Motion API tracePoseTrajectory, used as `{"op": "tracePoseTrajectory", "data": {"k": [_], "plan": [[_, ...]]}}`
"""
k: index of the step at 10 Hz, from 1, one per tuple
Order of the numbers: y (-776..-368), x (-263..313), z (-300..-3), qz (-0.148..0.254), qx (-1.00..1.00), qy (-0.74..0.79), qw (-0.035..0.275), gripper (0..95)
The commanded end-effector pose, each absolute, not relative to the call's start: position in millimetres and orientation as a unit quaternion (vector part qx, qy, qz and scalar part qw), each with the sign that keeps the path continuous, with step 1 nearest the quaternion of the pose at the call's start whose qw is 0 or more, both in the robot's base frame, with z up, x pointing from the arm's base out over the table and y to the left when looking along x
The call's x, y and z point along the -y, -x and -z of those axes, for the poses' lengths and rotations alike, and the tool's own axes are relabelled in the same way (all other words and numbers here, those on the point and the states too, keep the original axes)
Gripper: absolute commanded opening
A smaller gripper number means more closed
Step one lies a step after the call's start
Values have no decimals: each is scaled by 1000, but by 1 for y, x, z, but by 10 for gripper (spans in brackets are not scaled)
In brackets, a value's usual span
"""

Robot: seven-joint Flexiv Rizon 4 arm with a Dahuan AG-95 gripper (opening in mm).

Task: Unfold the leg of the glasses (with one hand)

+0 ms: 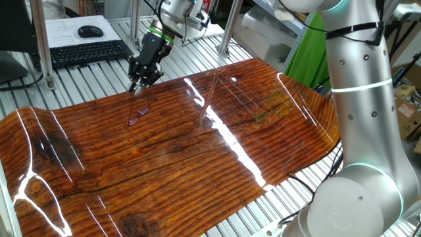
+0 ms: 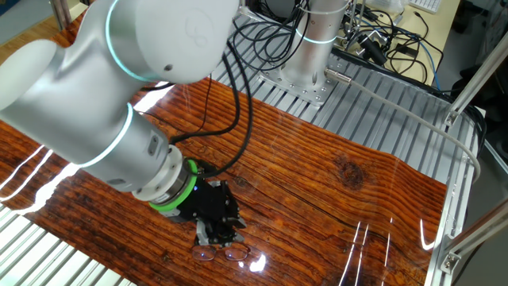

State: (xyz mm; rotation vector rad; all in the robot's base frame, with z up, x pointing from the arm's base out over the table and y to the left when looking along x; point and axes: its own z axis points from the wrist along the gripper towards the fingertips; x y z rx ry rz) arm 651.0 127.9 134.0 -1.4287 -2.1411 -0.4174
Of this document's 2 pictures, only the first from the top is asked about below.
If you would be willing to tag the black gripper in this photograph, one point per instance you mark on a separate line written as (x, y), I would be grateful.
(148, 62)

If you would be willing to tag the thin-framed glasses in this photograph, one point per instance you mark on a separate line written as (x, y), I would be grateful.
(133, 121)

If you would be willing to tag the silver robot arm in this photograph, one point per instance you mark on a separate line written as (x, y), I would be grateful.
(361, 115)

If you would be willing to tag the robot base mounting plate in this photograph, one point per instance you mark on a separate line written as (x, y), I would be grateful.
(271, 230)

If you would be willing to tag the black computer keyboard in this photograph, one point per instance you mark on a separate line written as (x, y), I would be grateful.
(82, 52)

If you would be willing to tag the black computer mouse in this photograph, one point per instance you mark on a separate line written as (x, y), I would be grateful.
(90, 31)

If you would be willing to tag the white paper pad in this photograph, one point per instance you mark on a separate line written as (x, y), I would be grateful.
(62, 31)

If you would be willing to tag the glossy wood-pattern mat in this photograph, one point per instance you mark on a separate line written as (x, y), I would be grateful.
(131, 181)

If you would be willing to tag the person in white shirt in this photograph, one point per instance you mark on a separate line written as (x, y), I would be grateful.
(49, 8)

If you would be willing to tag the black computer monitor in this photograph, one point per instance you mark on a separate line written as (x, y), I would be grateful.
(14, 26)

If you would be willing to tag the white storage box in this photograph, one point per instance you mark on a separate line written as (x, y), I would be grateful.
(263, 36)

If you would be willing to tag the perforated metal shelf upright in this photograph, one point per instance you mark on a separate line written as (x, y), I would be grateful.
(297, 42)

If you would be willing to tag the green cloth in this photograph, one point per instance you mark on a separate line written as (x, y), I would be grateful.
(309, 56)

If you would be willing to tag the brown cardboard box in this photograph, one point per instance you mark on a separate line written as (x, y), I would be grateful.
(409, 121)

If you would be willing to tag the aluminium frame post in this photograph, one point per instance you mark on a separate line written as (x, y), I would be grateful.
(8, 210)
(42, 42)
(230, 29)
(135, 23)

